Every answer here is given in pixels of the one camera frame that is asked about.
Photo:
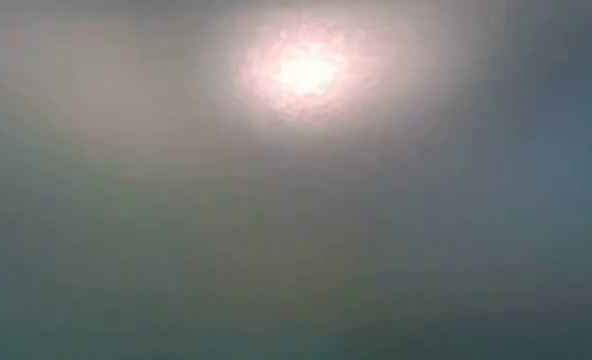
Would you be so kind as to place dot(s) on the teal plastic bin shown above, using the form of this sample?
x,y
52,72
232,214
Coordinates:
x,y
296,225

